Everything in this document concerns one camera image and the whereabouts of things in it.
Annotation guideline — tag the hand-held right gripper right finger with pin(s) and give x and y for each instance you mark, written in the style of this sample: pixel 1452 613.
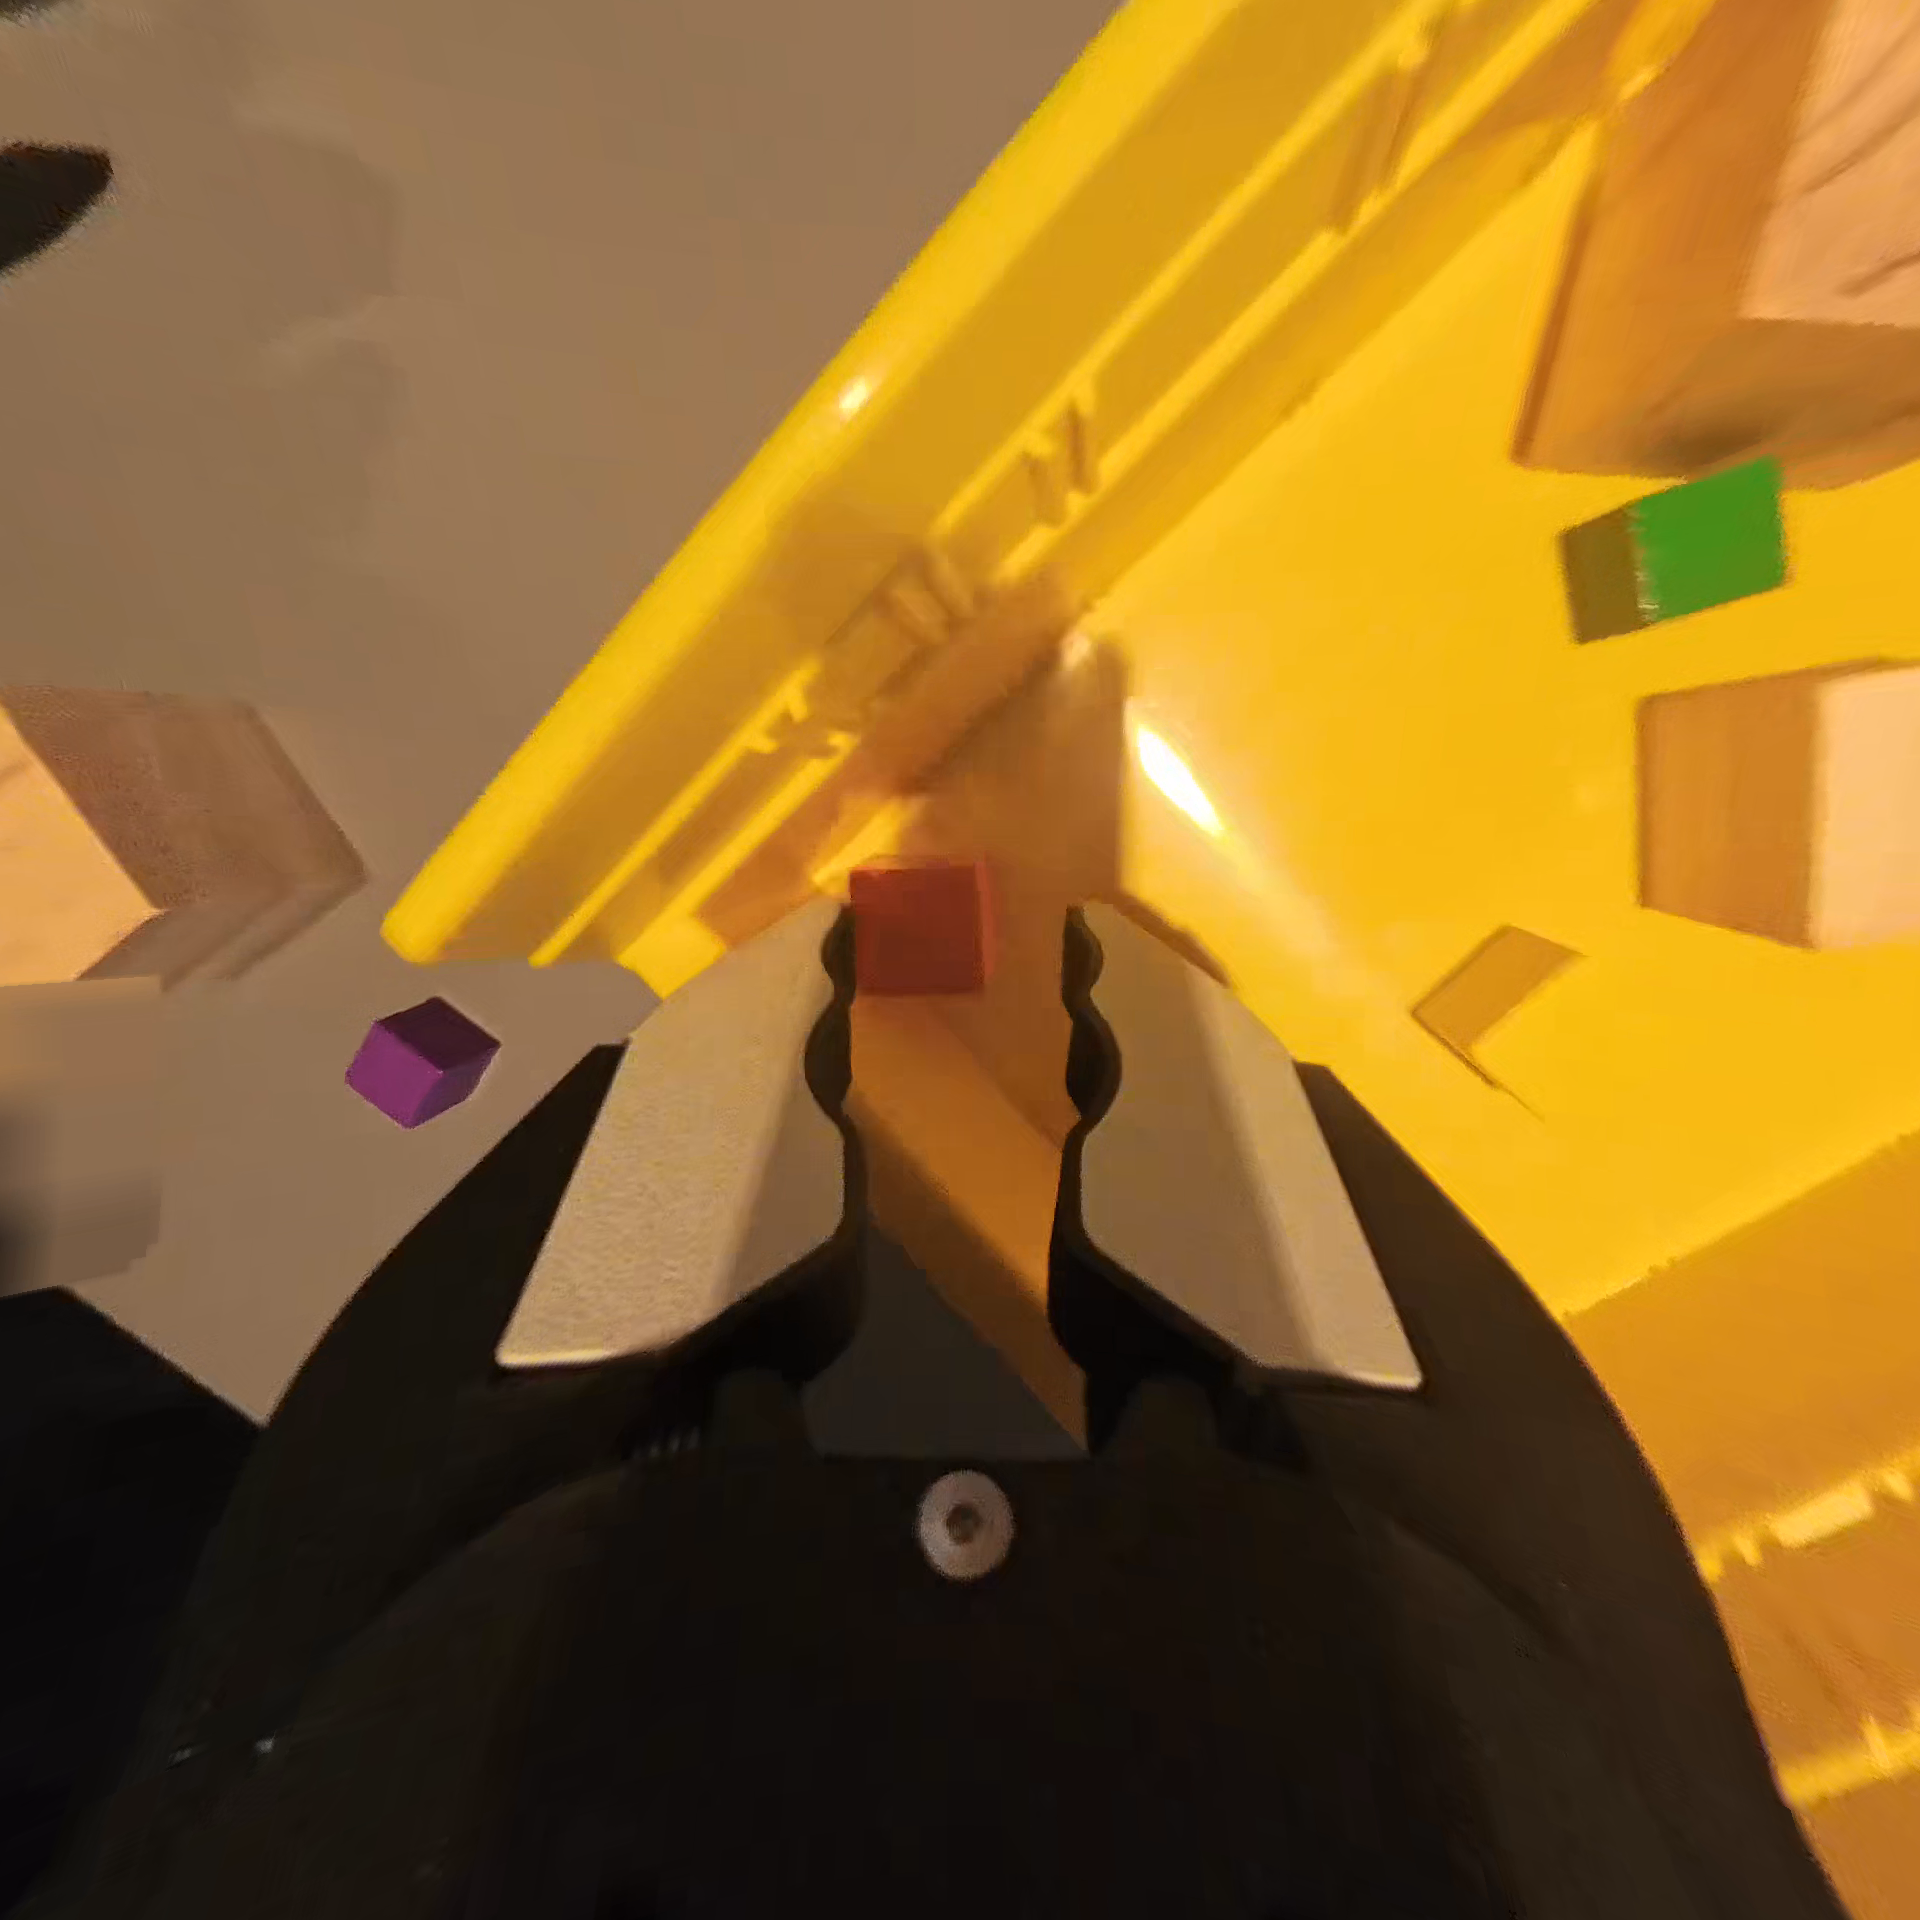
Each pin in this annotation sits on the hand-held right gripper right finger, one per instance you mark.
pixel 1232 1187

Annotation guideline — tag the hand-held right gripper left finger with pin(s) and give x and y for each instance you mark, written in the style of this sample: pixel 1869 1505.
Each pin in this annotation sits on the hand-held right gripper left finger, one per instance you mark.
pixel 675 1167

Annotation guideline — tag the red wooden cube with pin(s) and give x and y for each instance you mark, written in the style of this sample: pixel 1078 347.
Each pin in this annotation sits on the red wooden cube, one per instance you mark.
pixel 921 920

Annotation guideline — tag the yellow plastic bin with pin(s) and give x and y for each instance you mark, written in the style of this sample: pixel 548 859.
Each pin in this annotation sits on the yellow plastic bin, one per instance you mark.
pixel 1351 719

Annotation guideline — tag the large plain wooden cube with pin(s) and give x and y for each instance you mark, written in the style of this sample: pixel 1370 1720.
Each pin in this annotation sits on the large plain wooden cube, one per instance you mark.
pixel 1049 750
pixel 1740 812
pixel 181 812
pixel 1681 268

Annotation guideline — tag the green wooden cube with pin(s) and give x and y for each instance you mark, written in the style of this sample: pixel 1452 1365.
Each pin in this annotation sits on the green wooden cube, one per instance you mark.
pixel 1712 539

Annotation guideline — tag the purple wooden cube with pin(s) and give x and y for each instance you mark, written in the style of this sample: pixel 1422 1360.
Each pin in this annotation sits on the purple wooden cube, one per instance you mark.
pixel 429 1049

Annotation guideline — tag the small tan wooden cube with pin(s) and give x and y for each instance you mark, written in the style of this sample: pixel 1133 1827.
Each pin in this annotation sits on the small tan wooden cube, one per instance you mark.
pixel 1491 982

